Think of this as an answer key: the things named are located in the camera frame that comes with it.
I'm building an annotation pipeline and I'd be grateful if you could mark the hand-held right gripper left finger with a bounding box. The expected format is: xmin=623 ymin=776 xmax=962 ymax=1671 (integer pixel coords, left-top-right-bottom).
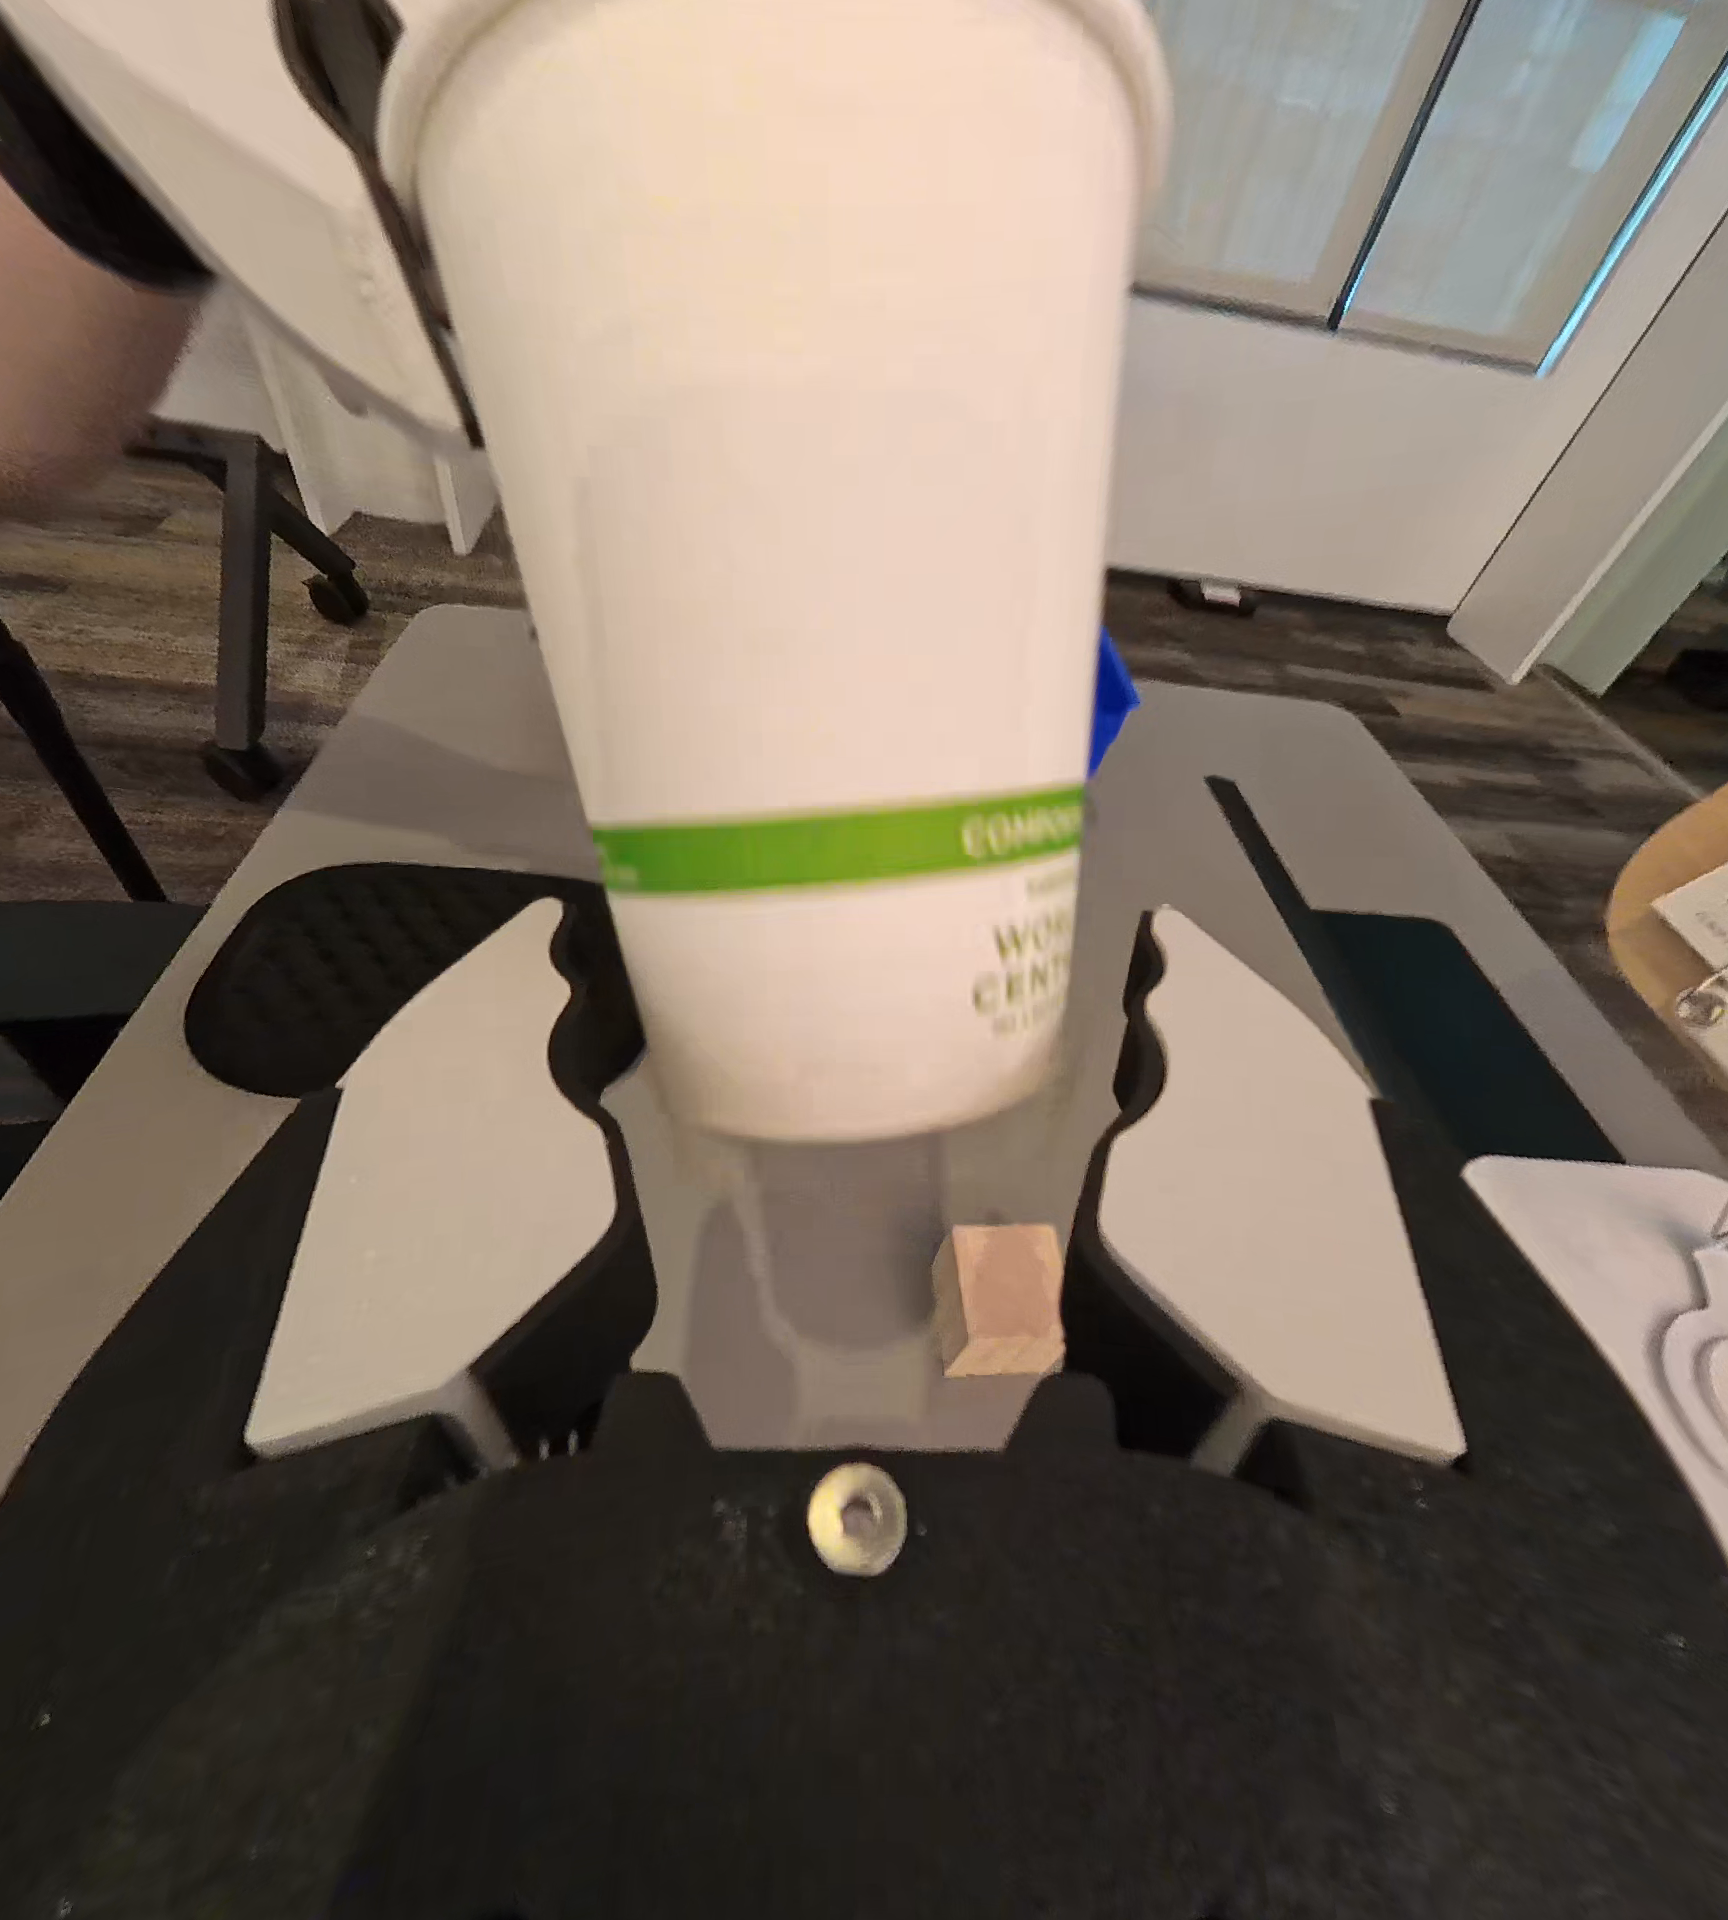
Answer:
xmin=241 ymin=897 xmax=660 ymax=1471

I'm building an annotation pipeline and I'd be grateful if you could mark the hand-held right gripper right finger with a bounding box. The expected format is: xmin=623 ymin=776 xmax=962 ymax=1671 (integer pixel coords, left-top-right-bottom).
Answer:
xmin=1070 ymin=905 xmax=1470 ymax=1473

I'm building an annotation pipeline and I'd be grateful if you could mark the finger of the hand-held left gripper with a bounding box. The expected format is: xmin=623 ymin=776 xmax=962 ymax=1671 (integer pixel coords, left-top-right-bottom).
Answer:
xmin=0 ymin=0 xmax=491 ymax=448

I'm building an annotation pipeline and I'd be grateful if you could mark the blue plastic bin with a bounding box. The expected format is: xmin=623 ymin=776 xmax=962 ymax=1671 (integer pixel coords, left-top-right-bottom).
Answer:
xmin=1087 ymin=626 xmax=1145 ymax=786

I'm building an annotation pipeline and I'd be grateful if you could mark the white paper cup green band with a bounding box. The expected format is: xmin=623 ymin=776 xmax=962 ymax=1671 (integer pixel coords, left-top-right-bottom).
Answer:
xmin=378 ymin=0 xmax=1177 ymax=1147

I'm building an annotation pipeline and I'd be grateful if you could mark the person's left forearm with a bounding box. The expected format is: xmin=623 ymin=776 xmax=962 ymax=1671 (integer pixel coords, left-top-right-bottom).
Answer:
xmin=0 ymin=0 xmax=224 ymax=539

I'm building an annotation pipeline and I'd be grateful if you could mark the black wristband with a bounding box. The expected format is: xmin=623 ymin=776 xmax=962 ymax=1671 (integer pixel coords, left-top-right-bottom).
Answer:
xmin=0 ymin=0 xmax=215 ymax=290

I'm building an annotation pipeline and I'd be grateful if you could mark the black quilted wrist rest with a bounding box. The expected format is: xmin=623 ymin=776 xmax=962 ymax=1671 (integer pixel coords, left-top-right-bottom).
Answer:
xmin=184 ymin=862 xmax=647 ymax=1104

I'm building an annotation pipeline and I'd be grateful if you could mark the small wooden cube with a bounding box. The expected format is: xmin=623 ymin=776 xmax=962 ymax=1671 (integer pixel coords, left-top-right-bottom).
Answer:
xmin=929 ymin=1222 xmax=1070 ymax=1381

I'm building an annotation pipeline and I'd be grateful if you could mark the wooden board document stand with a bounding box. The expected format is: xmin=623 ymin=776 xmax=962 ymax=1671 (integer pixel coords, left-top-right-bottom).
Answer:
xmin=1463 ymin=773 xmax=1728 ymax=1630

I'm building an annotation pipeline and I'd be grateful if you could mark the white framed glass window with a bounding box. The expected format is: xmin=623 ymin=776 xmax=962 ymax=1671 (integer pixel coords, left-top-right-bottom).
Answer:
xmin=1126 ymin=0 xmax=1728 ymax=378

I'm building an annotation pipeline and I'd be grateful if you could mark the black desk cable tray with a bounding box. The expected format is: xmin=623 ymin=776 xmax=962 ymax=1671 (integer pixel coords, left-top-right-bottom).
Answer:
xmin=1206 ymin=773 xmax=1624 ymax=1171

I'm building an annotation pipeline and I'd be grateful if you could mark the dark rolling frame with casters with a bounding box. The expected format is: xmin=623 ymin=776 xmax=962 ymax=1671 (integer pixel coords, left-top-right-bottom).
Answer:
xmin=128 ymin=424 xmax=374 ymax=802

